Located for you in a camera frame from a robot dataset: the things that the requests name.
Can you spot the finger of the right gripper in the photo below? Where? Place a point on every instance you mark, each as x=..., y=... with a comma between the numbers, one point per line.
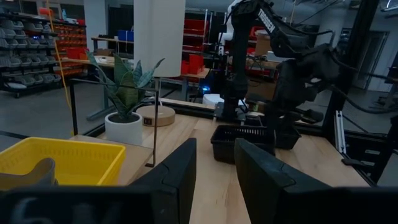
x=272, y=130
x=287, y=121

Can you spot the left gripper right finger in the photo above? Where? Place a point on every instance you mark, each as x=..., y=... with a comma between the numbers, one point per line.
x=261, y=186

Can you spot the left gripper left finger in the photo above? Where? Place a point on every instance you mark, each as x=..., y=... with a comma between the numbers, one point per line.
x=174, y=186

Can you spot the black plastic basket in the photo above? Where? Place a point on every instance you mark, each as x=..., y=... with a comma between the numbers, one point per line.
x=289, y=141
x=230, y=149

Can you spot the yellow plastic basket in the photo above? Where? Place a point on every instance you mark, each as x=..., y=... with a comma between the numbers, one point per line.
x=77, y=161

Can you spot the grey plastic basket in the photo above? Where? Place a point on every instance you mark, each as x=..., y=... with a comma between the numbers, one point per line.
x=28, y=177

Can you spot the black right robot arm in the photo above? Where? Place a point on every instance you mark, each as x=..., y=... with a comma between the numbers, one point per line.
x=241, y=46

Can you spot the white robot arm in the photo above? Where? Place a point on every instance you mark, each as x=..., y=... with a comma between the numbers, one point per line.
x=229, y=31

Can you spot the shelf of red bins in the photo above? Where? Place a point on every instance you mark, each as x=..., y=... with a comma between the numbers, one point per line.
x=71, y=40
x=196, y=63

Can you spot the silver aluminium extrusion piece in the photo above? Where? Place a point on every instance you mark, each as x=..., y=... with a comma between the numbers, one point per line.
x=339, y=133

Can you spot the cardboard box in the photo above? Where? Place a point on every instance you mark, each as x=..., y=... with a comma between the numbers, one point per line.
x=263, y=43

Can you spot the white plastic object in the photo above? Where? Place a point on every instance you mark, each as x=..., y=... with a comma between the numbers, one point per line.
x=213, y=99

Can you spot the snake plant in white pot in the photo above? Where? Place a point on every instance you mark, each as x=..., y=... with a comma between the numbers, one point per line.
x=124, y=130

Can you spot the white shade lamp wooden base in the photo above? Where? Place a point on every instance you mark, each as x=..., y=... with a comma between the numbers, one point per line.
x=158, y=37

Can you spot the blue storage bins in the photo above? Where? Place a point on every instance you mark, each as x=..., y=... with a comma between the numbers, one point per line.
x=126, y=35

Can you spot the rack of grey bins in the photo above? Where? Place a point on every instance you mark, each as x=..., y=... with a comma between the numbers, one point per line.
x=25, y=62

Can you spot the wooden shelf black metal frame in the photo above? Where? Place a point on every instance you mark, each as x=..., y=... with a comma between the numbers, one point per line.
x=136, y=155

